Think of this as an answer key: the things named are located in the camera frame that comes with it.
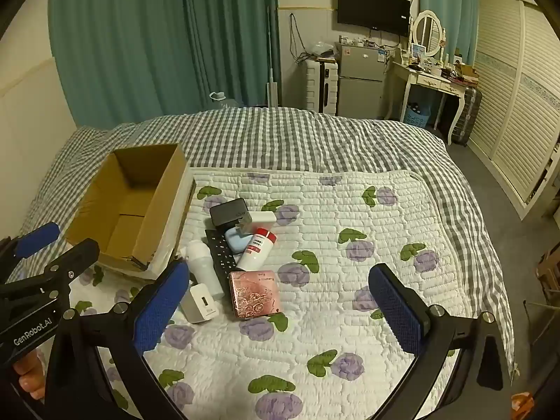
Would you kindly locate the oval white mirror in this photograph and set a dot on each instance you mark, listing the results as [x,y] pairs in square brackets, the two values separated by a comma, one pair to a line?
[426,30]

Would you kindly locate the wooden chair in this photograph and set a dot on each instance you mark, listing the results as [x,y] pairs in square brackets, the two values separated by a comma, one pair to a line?
[549,267]

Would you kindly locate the grey checked duvet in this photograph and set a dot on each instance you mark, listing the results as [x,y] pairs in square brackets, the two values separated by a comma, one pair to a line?
[284,140]

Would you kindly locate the wide green curtain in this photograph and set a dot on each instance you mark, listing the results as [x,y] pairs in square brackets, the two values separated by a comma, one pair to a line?
[131,39]

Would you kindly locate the brown cardboard box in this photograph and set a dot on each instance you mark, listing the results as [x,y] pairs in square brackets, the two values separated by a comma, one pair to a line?
[127,210]

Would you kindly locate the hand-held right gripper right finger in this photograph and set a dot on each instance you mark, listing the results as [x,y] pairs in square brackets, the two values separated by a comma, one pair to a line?
[398,310]

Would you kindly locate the white bottle with red cap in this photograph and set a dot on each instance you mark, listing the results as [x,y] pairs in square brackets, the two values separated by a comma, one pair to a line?
[253,251]

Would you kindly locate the person's left hand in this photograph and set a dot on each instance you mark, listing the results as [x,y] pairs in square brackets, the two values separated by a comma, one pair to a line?
[28,376]

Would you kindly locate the small silver fridge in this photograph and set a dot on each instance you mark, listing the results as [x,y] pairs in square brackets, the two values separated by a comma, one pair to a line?
[361,78]

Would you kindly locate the clear water jug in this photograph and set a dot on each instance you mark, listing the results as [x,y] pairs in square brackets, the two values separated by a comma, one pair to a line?
[218,97]

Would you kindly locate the white cube charger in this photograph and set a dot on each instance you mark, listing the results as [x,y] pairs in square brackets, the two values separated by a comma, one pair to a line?
[199,304]

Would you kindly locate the clear plastic bag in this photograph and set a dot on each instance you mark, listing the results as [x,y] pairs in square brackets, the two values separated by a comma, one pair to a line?
[321,48]

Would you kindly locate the dark checked suitcase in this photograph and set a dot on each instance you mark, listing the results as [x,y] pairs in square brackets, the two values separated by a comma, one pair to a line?
[467,113]

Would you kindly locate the light blue earbuds case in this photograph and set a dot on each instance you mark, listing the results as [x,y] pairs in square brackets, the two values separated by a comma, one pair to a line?
[236,241]

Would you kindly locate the cream louvred wardrobe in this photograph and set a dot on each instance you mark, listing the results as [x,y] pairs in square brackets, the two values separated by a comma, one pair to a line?
[512,96]

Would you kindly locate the black remote control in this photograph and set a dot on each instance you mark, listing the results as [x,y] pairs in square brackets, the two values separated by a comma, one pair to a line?
[221,258]

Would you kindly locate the white dressing table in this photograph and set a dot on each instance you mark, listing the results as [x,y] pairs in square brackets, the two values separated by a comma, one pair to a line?
[431,79]

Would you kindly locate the white rectangular box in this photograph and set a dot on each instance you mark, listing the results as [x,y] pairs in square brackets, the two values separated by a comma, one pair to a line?
[260,220]

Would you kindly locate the black power adapter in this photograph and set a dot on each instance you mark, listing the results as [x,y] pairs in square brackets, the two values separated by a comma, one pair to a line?
[227,212]

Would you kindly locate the white mop pole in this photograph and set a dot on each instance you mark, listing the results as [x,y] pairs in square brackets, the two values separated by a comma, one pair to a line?
[271,87]

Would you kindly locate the orange packet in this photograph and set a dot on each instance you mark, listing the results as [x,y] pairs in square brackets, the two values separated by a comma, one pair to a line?
[523,404]

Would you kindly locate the narrow green curtain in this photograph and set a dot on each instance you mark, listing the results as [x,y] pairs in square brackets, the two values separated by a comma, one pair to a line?
[446,4]

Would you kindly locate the black wall television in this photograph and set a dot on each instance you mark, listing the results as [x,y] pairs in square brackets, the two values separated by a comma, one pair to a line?
[372,8]

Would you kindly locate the blue plastic basket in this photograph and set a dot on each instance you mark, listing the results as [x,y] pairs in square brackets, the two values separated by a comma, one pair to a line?
[416,117]

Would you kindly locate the pink patterned box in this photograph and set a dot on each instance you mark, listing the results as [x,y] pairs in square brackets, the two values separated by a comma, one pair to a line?
[256,293]

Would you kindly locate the plain white bottle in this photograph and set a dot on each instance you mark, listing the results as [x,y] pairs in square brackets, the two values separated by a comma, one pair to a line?
[203,267]

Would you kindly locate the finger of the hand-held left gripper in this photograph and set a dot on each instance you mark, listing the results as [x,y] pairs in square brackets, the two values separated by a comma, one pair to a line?
[74,256]
[41,234]

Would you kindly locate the white ribbed suitcase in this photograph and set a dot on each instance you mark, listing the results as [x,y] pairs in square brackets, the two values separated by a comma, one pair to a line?
[315,85]

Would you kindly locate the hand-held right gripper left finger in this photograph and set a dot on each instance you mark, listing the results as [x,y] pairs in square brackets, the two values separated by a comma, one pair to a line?
[162,306]

